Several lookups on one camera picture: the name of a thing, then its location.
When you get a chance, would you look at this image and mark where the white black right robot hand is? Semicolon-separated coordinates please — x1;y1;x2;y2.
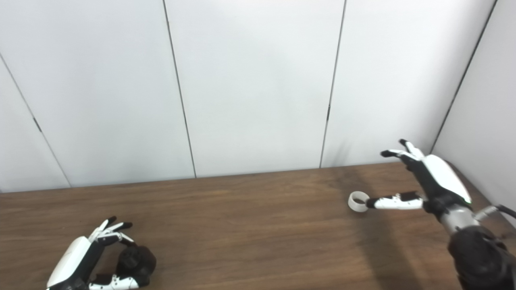
366;139;472;214

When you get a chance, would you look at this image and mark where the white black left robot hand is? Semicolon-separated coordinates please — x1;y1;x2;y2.
46;216;139;290

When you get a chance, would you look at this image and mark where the round black part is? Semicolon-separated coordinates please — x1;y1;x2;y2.
116;244;157;287

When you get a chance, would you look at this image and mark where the white ring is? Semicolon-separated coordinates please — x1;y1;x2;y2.
348;191;370;213

